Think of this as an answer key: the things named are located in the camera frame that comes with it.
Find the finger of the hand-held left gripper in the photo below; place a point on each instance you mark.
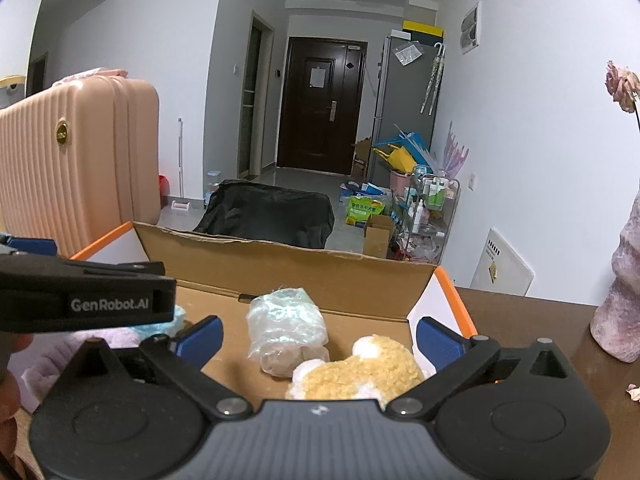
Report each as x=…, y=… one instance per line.
x=30, y=249

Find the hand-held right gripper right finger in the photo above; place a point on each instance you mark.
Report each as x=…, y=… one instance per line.
x=437, y=340

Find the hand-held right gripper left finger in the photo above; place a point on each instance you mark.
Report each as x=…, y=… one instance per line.
x=202, y=337

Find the light blue plush toy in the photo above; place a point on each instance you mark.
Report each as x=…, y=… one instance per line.
x=167, y=321

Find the purple fluffy headband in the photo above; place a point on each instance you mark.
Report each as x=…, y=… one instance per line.
x=50, y=360

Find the plastic-wrapped soft bundle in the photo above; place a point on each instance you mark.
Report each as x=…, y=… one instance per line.
x=285, y=325

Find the beige and white plush toy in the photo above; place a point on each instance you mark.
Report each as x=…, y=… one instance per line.
x=340, y=377

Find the red cardboard box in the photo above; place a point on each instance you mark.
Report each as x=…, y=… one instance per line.
x=300, y=270

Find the person's left hand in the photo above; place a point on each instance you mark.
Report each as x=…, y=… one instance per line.
x=9, y=350

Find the pink ribbed suitcase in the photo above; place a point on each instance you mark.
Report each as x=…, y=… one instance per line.
x=75, y=175

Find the white leaning board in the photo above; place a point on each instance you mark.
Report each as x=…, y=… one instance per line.
x=505, y=262

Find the small open cardboard box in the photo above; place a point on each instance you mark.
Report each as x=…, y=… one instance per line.
x=377, y=237

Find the black duffel bag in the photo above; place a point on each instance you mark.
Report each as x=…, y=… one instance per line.
x=265, y=212

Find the green and yellow bag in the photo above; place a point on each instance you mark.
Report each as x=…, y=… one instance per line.
x=365, y=210

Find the clear water bottle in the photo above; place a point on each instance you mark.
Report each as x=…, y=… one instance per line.
x=212, y=187

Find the pink plastic bin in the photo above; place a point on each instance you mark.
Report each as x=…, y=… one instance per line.
x=400, y=180

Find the white mop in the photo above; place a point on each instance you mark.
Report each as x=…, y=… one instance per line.
x=180, y=160

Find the pink textured vase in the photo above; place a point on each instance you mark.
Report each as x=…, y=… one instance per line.
x=620, y=305

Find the brown cardboard box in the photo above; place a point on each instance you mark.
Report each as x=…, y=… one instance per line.
x=361, y=157

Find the fallen pink petal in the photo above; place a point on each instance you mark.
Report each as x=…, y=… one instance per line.
x=634, y=393

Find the grey refrigerator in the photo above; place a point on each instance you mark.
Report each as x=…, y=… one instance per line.
x=405, y=110

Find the interior side doorway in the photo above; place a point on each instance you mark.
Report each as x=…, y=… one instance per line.
x=252, y=100

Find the dark brown entrance door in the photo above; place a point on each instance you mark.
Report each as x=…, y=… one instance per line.
x=320, y=110

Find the folded clear umbrella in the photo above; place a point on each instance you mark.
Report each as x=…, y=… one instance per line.
x=434, y=77

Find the plastic sheet on refrigerator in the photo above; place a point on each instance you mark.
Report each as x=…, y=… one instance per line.
x=407, y=53

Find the yellow box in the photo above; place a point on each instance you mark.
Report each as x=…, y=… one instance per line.
x=424, y=28

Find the bunch of dried pink roses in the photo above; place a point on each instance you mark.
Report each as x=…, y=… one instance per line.
x=620, y=82

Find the white wall socket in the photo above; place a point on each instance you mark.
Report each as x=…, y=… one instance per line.
x=472, y=181

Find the white wall panel box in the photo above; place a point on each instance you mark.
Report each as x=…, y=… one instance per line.
x=470, y=27

